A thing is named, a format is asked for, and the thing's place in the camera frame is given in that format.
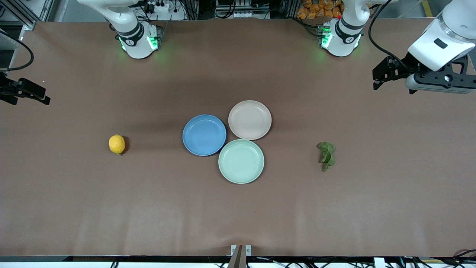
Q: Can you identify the pale green plate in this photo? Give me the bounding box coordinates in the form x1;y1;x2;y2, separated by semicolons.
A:
218;139;265;184

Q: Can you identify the aluminium frame profile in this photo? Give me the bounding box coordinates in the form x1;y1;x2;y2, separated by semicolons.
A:
0;0;51;31

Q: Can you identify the yellow lemon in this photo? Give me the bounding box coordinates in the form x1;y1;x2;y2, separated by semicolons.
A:
109;134;126;155

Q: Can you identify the beige plate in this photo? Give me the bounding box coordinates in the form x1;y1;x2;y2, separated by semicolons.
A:
228;100;272;141

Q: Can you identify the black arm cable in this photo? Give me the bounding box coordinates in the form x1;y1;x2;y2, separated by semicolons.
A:
0;31;35;72
368;0;410;68

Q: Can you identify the black base cable bundle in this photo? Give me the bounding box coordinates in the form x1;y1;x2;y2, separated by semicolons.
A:
296;17;325;38

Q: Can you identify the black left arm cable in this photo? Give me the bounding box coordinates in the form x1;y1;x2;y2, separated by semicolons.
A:
368;0;410;68

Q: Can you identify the grey electronics box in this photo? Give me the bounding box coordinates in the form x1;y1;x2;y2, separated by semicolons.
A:
215;0;270;19

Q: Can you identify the metal table edge bracket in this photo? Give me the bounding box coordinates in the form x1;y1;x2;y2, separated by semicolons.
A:
228;245;252;268

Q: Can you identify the white power strip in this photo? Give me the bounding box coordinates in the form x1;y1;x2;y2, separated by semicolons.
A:
143;0;186;21

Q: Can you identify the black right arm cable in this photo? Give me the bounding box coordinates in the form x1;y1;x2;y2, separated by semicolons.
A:
0;31;35;72

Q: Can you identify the blue plate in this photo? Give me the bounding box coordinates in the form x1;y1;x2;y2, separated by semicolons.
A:
182;114;227;156

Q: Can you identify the green lettuce leaf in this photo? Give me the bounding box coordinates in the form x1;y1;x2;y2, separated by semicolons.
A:
317;141;337;172

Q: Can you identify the bag of orange items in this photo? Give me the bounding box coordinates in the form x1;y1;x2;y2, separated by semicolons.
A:
296;0;343;20

